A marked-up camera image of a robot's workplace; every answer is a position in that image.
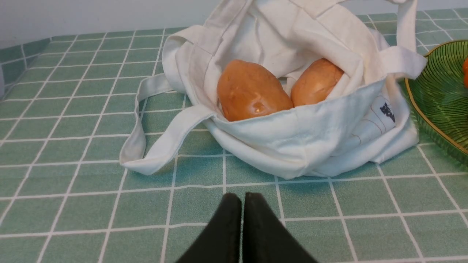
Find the green glass plate gold rim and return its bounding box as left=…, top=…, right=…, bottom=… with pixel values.
left=404, top=40, right=468, bottom=166

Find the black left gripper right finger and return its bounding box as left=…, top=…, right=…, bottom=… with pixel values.
left=242, top=193, right=317, bottom=263

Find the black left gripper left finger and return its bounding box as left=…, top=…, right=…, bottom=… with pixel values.
left=177, top=193, right=242, bottom=263

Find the brown potato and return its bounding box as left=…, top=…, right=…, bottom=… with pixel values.
left=217, top=60, right=294, bottom=122
left=290, top=58, right=344, bottom=107

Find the orange bumpy vegetable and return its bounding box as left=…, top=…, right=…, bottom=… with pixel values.
left=462, top=58, right=468, bottom=89

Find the white cloth tote bag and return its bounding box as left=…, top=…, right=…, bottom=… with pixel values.
left=119, top=0, right=427, bottom=179

